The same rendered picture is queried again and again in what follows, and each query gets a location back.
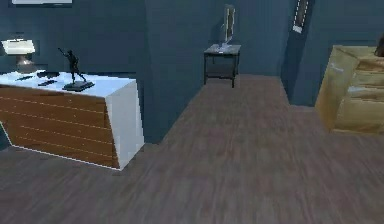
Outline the small dark side table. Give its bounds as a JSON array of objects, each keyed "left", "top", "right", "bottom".
[{"left": 203, "top": 43, "right": 242, "bottom": 89}]

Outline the black figure statue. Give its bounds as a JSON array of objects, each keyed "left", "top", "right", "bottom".
[{"left": 57, "top": 47, "right": 96, "bottom": 93}]

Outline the white and brown wooden dresser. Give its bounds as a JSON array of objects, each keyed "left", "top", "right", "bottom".
[{"left": 0, "top": 69, "right": 146, "bottom": 171}]

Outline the black flat box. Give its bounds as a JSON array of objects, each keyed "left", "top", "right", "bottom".
[{"left": 36, "top": 70, "right": 61, "bottom": 79}]

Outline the white shade table lamp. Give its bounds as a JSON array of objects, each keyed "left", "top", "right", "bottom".
[{"left": 0, "top": 38, "right": 38, "bottom": 74}]

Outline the dark object on shelf unit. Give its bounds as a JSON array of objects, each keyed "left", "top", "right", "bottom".
[{"left": 373, "top": 33, "right": 384, "bottom": 58}]

